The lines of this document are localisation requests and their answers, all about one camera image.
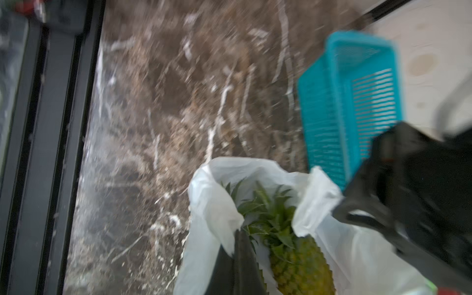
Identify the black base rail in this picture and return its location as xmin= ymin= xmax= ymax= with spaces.
xmin=1 ymin=1 xmax=106 ymax=295

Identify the teal plastic basket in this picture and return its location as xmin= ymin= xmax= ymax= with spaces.
xmin=297 ymin=31 xmax=403 ymax=189

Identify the white plastic bag lemon print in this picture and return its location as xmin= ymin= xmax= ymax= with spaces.
xmin=173 ymin=157 xmax=435 ymax=295

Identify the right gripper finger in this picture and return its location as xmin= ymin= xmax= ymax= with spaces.
xmin=205 ymin=230 xmax=267 ymax=295

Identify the small pineapple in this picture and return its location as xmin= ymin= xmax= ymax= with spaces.
xmin=237 ymin=182 xmax=336 ymax=295

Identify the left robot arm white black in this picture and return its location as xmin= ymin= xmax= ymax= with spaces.
xmin=333 ymin=122 xmax=472 ymax=295

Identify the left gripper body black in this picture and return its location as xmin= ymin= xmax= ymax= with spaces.
xmin=333 ymin=122 xmax=472 ymax=291

